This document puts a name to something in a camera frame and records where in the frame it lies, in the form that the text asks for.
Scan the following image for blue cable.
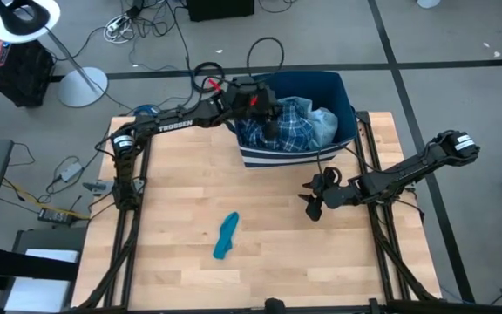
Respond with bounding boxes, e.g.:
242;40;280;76
133;103;161;118

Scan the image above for grey metal bracket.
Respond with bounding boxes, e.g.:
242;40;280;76
81;181;117;195

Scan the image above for navy white striped fabric bin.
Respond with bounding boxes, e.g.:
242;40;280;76
227;70;357;169

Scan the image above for grey white cabinet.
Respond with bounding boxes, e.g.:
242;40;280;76
0;226;87;314

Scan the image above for teal sock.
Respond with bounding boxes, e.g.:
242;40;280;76
212;211;241;261

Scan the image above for coiled black cable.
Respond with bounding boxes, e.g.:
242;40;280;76
193;60;227;94

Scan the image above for white floor lamp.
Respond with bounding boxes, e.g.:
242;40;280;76
0;0;111;109

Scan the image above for black table-level camera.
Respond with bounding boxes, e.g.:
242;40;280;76
262;297;288;314

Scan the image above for black box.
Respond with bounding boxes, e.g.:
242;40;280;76
187;0;256;23

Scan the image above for black power adapter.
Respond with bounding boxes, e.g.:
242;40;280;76
37;207;78;228

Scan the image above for black crate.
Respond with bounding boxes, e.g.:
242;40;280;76
0;37;57;109

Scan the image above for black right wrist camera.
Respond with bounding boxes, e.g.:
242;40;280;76
304;198;324;222

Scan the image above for yellow cable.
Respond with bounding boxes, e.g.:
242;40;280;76
2;177;93;219

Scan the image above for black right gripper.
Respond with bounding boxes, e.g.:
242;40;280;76
297;180;363;210

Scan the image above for blue plaid shirt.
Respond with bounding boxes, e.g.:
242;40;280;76
234;99;315;153

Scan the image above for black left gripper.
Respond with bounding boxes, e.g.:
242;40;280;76
222;77;281;121

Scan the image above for grey power adapter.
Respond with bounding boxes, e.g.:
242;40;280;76
58;160;85;183

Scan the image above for light blue denim jeans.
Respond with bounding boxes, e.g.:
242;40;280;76
276;95;339;152

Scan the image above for white power strip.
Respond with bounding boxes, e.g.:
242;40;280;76
104;14;138;45

